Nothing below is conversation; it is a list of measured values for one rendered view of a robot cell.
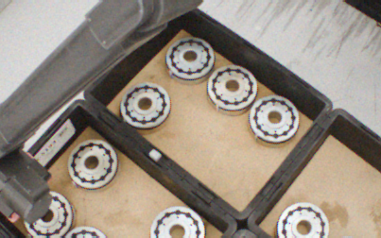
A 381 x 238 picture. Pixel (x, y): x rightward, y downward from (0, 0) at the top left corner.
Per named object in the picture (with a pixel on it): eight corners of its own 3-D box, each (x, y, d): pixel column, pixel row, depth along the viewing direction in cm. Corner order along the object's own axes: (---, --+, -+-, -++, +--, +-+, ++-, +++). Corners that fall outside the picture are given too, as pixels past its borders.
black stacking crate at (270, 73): (92, 119, 120) (80, 95, 110) (181, 26, 127) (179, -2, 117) (238, 236, 110) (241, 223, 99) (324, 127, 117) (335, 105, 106)
